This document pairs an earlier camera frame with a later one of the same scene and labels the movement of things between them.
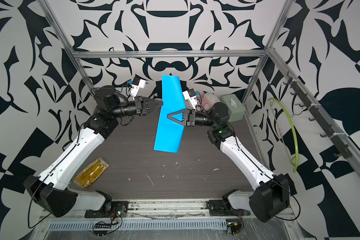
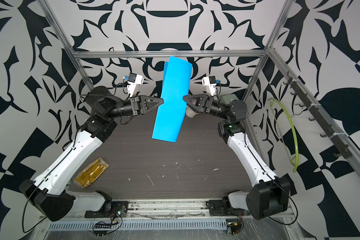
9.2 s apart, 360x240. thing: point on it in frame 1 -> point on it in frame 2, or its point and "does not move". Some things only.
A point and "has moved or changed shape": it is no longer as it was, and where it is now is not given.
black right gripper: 189,118 -> 206,102
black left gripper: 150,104 does not move
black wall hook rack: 342,150 does not move
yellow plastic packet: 92,174 does not move
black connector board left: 100,233 does not move
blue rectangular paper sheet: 170,133 has moved or changed shape
